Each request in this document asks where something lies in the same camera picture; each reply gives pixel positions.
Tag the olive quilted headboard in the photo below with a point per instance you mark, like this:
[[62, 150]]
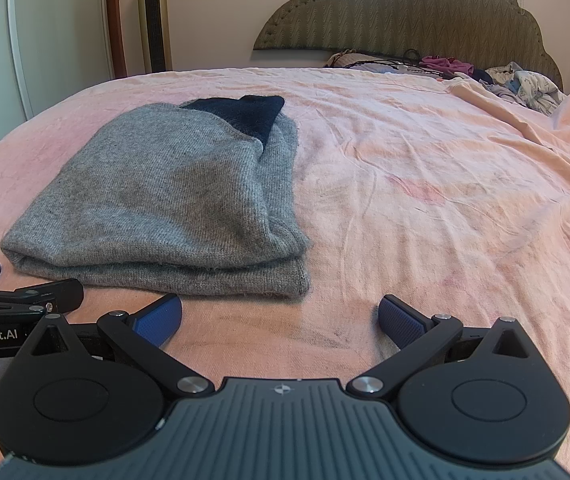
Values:
[[415, 10]]

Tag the frosted glass door flower decals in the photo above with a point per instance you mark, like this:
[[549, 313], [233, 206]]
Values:
[[50, 35]]

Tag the pink bed sheet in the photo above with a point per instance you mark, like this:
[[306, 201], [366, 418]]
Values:
[[440, 200]]

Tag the grey sweater with navy sleeves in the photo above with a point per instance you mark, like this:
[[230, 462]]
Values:
[[165, 195]]

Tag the brown wooden door frame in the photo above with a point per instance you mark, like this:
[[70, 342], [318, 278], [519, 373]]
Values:
[[115, 20]]

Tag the beige striped pillow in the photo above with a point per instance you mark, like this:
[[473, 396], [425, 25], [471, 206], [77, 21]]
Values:
[[347, 59]]

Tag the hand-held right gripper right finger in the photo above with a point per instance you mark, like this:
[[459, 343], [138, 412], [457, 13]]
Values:
[[400, 322]]

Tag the purple garment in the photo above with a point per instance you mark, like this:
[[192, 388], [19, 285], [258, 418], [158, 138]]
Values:
[[445, 64]]

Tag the dark navy garment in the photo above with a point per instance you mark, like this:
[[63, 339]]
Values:
[[481, 76]]

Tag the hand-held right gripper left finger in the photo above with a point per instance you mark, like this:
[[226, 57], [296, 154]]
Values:
[[157, 320]]

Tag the white blue patterned clothes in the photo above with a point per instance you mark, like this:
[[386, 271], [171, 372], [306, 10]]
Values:
[[530, 87]]

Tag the gold tower heater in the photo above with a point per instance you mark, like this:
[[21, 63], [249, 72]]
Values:
[[154, 20]]

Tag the black clothes hanger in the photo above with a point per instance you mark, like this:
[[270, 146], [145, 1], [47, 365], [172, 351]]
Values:
[[405, 65]]

